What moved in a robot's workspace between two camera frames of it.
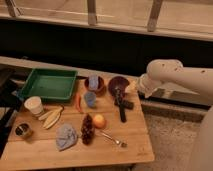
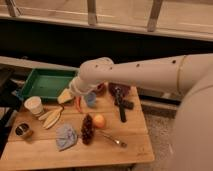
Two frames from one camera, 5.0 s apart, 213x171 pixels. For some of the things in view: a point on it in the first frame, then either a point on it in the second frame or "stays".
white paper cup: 35,105 stays
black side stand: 8,95 stays
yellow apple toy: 99,121 stays
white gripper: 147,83 -> 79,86
